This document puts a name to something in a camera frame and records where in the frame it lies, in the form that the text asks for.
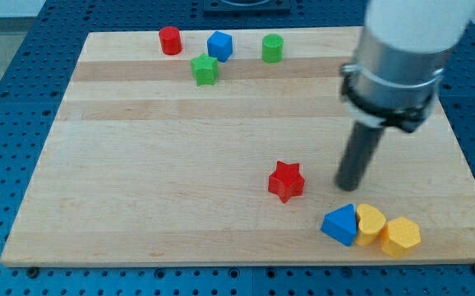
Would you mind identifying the red star block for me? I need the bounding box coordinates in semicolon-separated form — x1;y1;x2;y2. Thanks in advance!
268;160;306;204

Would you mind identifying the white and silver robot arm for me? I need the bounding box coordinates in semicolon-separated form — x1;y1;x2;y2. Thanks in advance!
341;0;475;133

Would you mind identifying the green star block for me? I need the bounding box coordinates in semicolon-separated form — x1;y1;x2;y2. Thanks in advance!
190;53;219;86

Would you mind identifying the light wooden board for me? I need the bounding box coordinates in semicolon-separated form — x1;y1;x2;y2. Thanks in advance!
0;27;475;268

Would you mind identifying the blue cube block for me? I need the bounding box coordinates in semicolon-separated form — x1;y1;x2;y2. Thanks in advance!
207;31;233;62

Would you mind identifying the green cylinder block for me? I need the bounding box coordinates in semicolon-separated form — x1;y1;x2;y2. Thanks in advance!
261;34;284;63

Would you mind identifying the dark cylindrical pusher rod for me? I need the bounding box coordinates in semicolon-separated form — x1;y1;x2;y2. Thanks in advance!
335;123;385;192

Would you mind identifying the blue triangle block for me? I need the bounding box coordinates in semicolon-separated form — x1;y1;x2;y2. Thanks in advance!
321;204;357;247

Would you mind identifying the red cylinder block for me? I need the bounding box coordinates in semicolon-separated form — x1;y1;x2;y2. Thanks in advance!
159;26;182;55

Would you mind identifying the yellow heart block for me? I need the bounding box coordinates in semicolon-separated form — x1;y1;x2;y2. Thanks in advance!
354;204;386;246

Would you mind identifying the yellow hexagon block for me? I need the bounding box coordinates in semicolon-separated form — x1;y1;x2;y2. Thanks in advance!
380;216;422;259

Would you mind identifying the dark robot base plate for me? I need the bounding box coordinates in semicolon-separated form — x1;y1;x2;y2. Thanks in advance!
201;0;291;14

